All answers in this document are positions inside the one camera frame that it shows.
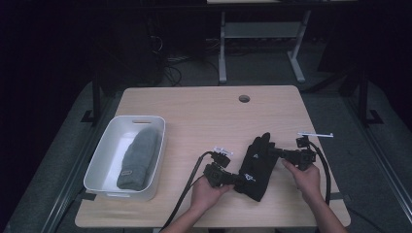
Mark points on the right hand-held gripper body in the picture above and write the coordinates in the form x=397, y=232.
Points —
x=302, y=157

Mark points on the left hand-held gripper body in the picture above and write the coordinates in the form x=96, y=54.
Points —
x=218, y=174

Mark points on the black glove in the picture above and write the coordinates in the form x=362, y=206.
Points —
x=257, y=171

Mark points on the grey mitten with label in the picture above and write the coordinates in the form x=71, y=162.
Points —
x=139, y=161

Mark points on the white plastic bin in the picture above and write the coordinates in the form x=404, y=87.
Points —
x=107, y=155

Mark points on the person's right hand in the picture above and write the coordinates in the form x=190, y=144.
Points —
x=306, y=181

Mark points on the person's left hand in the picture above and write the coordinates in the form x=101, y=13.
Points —
x=205, y=195

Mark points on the black tape strip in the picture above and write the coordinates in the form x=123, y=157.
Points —
x=88, y=195
x=340, y=196

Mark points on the black metal stand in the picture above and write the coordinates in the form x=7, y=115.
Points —
x=363, y=97
x=96, y=97

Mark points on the grey metal rail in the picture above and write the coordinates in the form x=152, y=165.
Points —
x=382, y=155
x=74, y=174

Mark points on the white metal desk frame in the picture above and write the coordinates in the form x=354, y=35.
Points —
x=259, y=29

